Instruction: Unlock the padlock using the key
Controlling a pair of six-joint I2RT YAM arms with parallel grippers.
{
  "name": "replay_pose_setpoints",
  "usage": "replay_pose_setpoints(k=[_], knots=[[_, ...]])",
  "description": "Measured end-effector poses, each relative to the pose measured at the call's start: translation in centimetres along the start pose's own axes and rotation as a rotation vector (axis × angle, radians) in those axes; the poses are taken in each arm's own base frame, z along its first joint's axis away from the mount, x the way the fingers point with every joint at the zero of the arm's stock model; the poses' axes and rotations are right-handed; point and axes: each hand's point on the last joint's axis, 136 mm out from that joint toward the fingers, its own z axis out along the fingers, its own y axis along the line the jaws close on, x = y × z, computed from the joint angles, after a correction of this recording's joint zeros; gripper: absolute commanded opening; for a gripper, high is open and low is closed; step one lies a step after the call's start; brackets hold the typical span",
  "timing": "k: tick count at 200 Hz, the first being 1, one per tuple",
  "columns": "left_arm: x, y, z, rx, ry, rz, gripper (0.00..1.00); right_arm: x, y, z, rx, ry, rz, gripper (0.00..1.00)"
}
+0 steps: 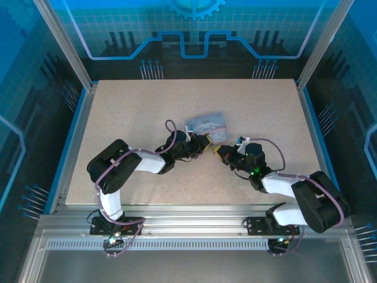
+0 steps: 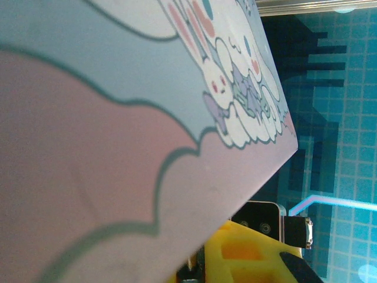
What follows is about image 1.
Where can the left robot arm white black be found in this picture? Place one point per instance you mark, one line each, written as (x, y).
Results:
(150, 162)

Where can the grey metal tray panel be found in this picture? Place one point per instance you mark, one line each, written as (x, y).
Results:
(191, 268)

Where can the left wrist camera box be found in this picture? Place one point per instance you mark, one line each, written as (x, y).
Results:
(189, 131)

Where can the wiring connector with LEDs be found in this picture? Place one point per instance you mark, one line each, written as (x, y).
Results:
(113, 240)
(282, 239)

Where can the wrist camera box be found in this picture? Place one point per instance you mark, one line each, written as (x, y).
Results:
(243, 140)
(189, 131)

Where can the aluminium front frame rail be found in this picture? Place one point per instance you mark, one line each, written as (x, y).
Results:
(191, 219)

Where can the light blue cartoon tin box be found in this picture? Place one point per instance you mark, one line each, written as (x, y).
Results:
(206, 123)

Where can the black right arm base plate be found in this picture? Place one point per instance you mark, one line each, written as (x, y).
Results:
(254, 226)

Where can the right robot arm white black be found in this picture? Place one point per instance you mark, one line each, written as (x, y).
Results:
(279, 184)

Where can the aluminium side rail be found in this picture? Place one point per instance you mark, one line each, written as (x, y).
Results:
(75, 138)
(315, 138)

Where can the aluminium corner post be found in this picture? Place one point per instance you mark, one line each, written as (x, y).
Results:
(67, 50)
(321, 53)

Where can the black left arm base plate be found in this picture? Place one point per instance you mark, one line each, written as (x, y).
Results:
(134, 227)

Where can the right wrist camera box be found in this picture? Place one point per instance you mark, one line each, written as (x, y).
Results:
(243, 140)

